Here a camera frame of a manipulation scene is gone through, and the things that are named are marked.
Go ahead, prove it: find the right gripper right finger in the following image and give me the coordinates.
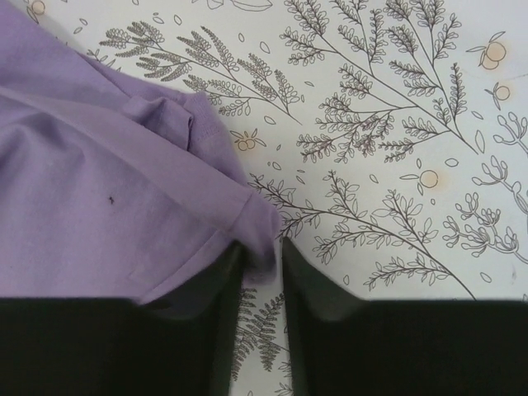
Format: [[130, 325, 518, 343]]
[[281, 239, 527, 395]]

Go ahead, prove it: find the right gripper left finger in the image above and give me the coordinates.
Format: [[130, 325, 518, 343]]
[[1, 243, 243, 395]]

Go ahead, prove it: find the purple t shirt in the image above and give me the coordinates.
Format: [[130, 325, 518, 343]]
[[1, 1, 281, 303]]

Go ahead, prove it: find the floral table mat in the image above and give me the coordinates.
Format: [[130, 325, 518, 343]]
[[8, 1, 527, 395]]

